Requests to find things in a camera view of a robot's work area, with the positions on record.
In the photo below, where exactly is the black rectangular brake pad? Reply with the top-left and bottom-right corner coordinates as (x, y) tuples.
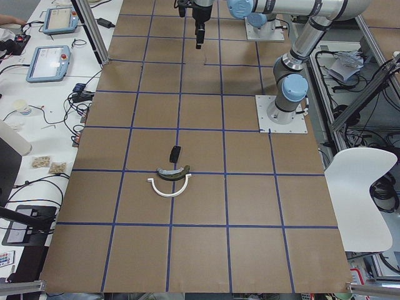
(169, 146), (181, 163)

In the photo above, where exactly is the white paper cup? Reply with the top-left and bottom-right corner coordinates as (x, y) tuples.
(13, 99), (32, 116)

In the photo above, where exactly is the black tablet stand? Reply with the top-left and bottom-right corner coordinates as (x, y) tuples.
(1, 205), (57, 246)

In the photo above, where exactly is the white plastic chair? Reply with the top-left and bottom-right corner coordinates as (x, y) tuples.
(324, 147), (397, 253)

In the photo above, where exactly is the white semicircular plastic part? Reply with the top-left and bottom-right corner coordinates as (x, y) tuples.
(146, 173), (192, 198)

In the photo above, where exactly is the blue teach pendant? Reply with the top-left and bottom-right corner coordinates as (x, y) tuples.
(26, 45), (71, 83)
(42, 7), (78, 35)

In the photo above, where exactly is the near blue teach pendant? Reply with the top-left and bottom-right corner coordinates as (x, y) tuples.
(26, 45), (71, 83)

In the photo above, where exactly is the bag of small parts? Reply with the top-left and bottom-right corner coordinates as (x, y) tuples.
(48, 162), (68, 174)
(31, 156), (51, 169)

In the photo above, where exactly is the aluminium frame post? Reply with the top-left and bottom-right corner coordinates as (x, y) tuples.
(71, 0), (109, 66)

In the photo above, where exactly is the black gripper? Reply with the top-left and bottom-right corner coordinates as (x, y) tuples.
(192, 0), (213, 49)

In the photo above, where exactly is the dark curved brake shoe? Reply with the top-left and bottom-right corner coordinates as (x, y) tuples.
(156, 165), (191, 181)

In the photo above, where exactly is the blue usb hub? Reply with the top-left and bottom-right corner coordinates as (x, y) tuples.
(72, 82), (86, 93)

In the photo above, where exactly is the far blue teach pendant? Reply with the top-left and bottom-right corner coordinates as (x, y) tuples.
(42, 7), (78, 35)

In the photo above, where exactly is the black power adapter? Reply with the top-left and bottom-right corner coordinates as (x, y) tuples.
(96, 17), (115, 28)

